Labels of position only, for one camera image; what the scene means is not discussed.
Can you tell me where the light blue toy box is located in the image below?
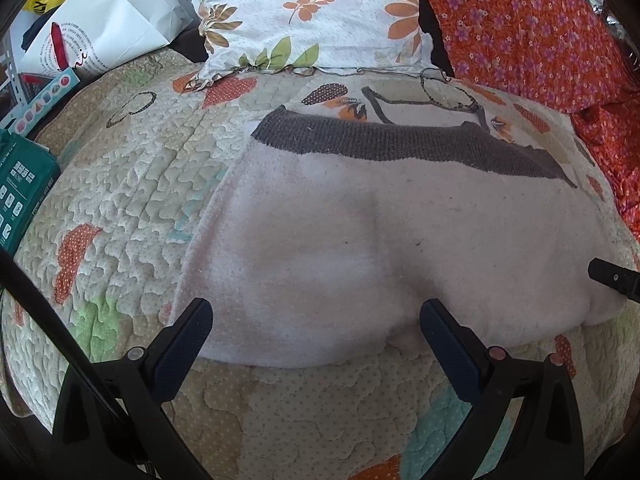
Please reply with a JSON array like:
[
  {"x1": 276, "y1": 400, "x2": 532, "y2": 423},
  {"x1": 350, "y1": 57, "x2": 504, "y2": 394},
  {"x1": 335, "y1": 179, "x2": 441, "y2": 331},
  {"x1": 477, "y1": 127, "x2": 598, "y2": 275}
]
[{"x1": 1, "y1": 68, "x2": 80, "y2": 136}]

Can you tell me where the pink sweater with grey trim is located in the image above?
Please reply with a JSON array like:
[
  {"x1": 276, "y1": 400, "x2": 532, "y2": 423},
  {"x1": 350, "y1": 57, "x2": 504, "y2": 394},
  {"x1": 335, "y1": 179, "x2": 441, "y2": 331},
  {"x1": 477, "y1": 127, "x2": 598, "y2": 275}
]
[{"x1": 171, "y1": 88, "x2": 625, "y2": 368}]

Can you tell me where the white floral pillow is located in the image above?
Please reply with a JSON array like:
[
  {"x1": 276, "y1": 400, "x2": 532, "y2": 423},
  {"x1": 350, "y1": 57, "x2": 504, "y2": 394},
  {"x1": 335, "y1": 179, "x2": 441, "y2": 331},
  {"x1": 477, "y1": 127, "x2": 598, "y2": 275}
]
[{"x1": 189, "y1": 0, "x2": 433, "y2": 89}]

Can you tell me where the red floral blanket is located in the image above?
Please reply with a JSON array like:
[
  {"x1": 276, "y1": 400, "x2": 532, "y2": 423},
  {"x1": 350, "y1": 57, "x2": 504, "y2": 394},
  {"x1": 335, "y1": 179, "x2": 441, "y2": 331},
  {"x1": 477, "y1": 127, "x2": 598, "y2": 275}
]
[{"x1": 421, "y1": 0, "x2": 639, "y2": 233}]

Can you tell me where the teal cardboard box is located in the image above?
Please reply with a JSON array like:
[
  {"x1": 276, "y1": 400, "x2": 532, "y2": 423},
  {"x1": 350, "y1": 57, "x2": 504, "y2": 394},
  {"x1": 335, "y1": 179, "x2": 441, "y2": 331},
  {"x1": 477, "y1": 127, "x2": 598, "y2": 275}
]
[{"x1": 0, "y1": 129, "x2": 61, "y2": 256}]

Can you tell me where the white paper bag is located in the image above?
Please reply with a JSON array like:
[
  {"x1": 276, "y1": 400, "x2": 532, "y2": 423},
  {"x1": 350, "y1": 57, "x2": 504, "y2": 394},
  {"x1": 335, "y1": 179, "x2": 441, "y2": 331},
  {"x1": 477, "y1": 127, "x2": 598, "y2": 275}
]
[{"x1": 17, "y1": 0, "x2": 192, "y2": 79}]

